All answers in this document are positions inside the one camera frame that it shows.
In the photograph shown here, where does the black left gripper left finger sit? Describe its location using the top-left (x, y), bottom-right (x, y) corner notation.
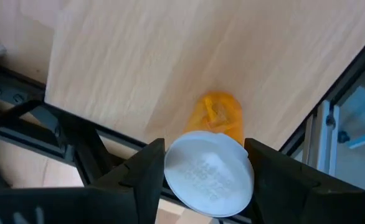
top-left (84, 138), bottom-right (166, 224)

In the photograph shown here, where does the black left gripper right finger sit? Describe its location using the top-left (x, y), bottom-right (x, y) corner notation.
top-left (244, 138), bottom-right (363, 224)

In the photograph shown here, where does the orange pill bottle white cap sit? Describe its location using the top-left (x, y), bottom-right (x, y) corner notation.
top-left (164, 90), bottom-right (255, 218)

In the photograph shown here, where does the black rig crossbar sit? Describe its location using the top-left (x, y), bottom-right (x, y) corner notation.
top-left (278, 24), bottom-right (365, 156)

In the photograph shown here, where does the white aluminium bracket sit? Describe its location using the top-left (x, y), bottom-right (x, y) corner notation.
top-left (305, 99), bottom-right (341, 177)

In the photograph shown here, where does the black aluminium table frame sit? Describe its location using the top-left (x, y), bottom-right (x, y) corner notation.
top-left (0, 46), bottom-right (158, 200)

